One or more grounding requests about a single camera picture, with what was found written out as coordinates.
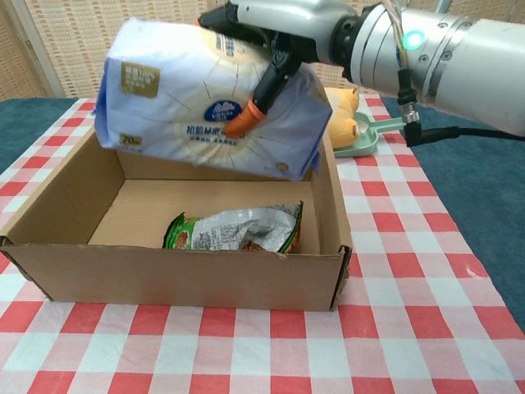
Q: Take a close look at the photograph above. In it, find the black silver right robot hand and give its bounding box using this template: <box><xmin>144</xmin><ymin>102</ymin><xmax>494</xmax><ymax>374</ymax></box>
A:
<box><xmin>199</xmin><ymin>0</ymin><xmax>341</xmax><ymax>140</ymax></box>

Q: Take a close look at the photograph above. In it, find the pale purple tissue pack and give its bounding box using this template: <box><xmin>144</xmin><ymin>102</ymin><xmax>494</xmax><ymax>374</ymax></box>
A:
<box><xmin>93</xmin><ymin>16</ymin><xmax>333</xmax><ymax>181</ymax></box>

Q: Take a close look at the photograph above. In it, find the green snack bag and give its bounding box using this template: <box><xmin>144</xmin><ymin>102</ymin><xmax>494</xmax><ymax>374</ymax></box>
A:
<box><xmin>162</xmin><ymin>200</ymin><xmax>304</xmax><ymax>254</ymax></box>

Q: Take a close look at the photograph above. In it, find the open brown cardboard box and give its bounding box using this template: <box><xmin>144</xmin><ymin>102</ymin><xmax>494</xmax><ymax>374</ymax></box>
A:
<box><xmin>0</xmin><ymin>122</ymin><xmax>354</xmax><ymax>313</ymax></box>

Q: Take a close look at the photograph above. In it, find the woven folding screen panel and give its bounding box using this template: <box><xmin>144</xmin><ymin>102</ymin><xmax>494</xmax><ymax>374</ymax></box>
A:
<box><xmin>0</xmin><ymin>0</ymin><xmax>54</xmax><ymax>102</ymax></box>
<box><xmin>16</xmin><ymin>0</ymin><xmax>214</xmax><ymax>99</ymax></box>
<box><xmin>301</xmin><ymin>61</ymin><xmax>372</xmax><ymax>96</ymax></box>

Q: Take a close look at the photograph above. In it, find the yellow plush toy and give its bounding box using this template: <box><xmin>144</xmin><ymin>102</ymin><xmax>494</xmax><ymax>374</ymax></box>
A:
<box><xmin>323</xmin><ymin>86</ymin><xmax>361</xmax><ymax>149</ymax></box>

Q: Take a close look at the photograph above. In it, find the light green plastic scoop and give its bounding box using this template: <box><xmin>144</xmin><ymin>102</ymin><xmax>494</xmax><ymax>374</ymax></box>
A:
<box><xmin>332</xmin><ymin>112</ymin><xmax>408</xmax><ymax>159</ymax></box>

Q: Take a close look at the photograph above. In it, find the teal table cloth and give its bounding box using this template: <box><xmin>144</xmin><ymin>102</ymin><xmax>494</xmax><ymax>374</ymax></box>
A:
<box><xmin>0</xmin><ymin>96</ymin><xmax>525</xmax><ymax>325</ymax></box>

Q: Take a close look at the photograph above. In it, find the red white checkered tablecloth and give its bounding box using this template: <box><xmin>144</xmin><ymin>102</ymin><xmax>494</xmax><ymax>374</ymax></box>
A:
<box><xmin>0</xmin><ymin>94</ymin><xmax>525</xmax><ymax>394</ymax></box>

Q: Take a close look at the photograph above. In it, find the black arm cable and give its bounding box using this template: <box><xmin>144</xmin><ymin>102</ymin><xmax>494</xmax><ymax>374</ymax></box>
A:
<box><xmin>395</xmin><ymin>69</ymin><xmax>525</xmax><ymax>148</ymax></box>

